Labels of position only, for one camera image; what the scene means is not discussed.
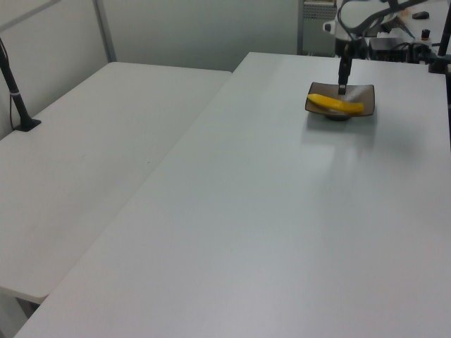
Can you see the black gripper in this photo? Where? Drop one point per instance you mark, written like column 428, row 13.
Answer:
column 350, row 47

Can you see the yellow banana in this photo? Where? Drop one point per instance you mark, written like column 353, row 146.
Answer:
column 336, row 103

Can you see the white grey Franka robot arm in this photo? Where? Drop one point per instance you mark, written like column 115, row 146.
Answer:
column 366, row 14

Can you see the brown square ceramic plate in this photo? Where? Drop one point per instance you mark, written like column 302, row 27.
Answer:
column 356, row 93

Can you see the black electronics box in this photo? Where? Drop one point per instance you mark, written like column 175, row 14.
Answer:
column 387, row 49

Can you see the perforated grey metal cabinet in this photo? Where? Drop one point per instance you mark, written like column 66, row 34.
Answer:
column 317, row 24

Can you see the black computer mouse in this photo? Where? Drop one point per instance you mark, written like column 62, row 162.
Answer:
column 420, row 15

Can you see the black clamp stand with pole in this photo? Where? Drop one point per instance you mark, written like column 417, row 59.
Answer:
column 440, row 56

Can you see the grey metal partition post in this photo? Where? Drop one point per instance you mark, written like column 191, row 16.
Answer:
column 105, row 31

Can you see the black camera stand pole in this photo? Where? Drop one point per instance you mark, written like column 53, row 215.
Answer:
column 12, row 88

